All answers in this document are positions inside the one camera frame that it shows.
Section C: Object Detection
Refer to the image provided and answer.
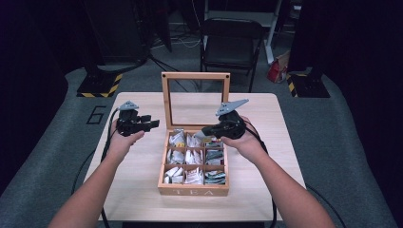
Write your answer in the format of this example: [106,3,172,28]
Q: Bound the wooden tea box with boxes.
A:
[157,71,232,198]

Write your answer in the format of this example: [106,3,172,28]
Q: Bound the black floor cables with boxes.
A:
[147,52,202,94]

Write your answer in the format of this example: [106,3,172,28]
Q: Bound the person's left hand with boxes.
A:
[106,119,146,160]

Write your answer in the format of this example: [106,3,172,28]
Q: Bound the pile of tea bags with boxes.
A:
[163,127,227,186]

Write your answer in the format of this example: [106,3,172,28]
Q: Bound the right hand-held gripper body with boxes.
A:
[215,98,250,141]

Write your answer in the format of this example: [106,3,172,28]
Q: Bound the person's right hand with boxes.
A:
[220,115,269,164]

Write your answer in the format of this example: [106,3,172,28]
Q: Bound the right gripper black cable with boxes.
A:
[243,121,348,228]

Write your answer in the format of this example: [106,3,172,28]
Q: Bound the black stand with striped base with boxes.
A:
[76,63,125,99]
[285,69,331,99]

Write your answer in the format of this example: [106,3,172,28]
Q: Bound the grey single tea sachet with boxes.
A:
[193,129,213,143]

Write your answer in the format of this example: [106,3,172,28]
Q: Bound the black folding chair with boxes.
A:
[199,17,266,94]

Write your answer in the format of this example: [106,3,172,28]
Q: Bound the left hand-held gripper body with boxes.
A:
[116,100,147,138]

